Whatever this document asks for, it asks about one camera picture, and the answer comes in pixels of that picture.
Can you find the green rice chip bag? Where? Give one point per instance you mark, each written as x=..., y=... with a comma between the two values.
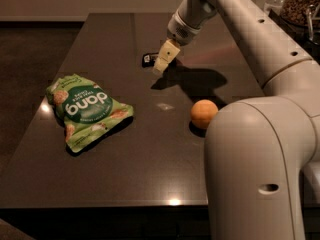
x=87, y=111

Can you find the orange round fruit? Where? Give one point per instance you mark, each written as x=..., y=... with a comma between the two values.
x=202, y=112

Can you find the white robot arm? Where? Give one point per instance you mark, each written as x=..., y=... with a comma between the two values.
x=255, y=148

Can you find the black rxbar chocolate bar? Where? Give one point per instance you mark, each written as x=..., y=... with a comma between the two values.
x=148, y=59

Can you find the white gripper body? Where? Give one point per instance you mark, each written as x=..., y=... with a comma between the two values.
x=182, y=30

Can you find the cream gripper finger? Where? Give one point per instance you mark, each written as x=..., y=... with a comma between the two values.
x=160, y=66
x=169, y=51

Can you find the glass jar of granola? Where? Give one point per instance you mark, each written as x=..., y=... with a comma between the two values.
x=294, y=11

